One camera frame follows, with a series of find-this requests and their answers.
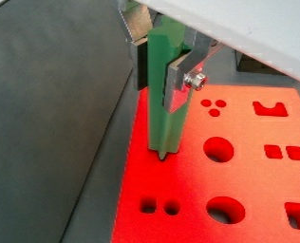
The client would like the green star prism bar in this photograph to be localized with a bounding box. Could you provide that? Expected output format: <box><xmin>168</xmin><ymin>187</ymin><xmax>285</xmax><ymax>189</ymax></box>
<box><xmin>148</xmin><ymin>16</ymin><xmax>192</xmax><ymax>159</ymax></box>

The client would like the red shape sorting block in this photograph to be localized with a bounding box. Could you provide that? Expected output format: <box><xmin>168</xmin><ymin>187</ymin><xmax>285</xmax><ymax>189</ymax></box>
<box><xmin>113</xmin><ymin>85</ymin><xmax>300</xmax><ymax>243</ymax></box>

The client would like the black curved fixture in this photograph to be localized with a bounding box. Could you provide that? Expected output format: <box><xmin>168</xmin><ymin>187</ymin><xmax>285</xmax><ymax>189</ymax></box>
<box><xmin>236</xmin><ymin>51</ymin><xmax>284</xmax><ymax>76</ymax></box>

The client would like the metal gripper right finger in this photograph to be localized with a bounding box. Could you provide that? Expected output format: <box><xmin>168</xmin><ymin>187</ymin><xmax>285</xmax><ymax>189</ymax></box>
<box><xmin>162</xmin><ymin>27</ymin><xmax>224</xmax><ymax>113</ymax></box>

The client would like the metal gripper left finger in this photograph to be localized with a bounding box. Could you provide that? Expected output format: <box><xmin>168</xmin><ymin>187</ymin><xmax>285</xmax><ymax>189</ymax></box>
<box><xmin>116</xmin><ymin>0</ymin><xmax>153</xmax><ymax>90</ymax></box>

